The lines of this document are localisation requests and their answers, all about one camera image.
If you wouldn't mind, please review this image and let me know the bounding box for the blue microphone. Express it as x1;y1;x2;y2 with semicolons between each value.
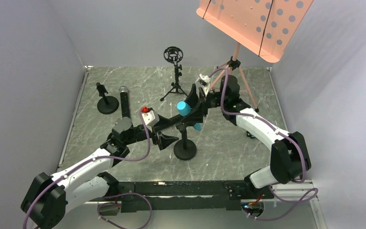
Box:
176;101;202;131

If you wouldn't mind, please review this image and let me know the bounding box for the black clip desk mic stand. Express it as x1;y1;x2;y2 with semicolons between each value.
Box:
173;124;197;161

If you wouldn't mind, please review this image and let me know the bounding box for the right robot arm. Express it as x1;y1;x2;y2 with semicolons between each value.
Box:
217;75;311;189

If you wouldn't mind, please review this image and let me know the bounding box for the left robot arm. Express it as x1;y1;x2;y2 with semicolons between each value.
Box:
20;110;183;229

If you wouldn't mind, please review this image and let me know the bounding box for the black small desk mic stand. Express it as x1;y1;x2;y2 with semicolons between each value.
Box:
96;82;119;115

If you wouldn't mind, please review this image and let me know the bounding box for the pink music stand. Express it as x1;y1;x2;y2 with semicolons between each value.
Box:
196;0;313;110

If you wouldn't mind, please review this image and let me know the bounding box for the black microphone silver grille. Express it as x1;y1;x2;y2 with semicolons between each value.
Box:
119;86;131;118

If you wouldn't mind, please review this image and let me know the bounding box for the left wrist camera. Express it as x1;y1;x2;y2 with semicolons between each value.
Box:
141;106;160;127

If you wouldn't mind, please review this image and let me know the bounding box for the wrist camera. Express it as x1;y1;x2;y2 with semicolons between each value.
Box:
195;73;211;96
141;106;160;127

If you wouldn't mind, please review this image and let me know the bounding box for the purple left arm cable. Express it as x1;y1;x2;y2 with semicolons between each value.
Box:
22;110;153;229

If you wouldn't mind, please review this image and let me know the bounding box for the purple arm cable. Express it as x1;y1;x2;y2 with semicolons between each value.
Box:
208;67;319;222
22;110;153;229

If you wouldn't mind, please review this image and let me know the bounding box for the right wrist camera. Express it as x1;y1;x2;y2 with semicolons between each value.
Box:
195;73;211;96

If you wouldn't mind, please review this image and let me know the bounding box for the black tripod shock mount stand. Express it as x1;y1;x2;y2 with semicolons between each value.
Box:
160;46;188;101

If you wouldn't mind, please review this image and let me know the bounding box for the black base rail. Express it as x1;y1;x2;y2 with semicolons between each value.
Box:
86;180;266;213

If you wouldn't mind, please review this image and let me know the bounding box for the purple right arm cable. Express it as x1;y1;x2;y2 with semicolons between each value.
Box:
208;67;319;222

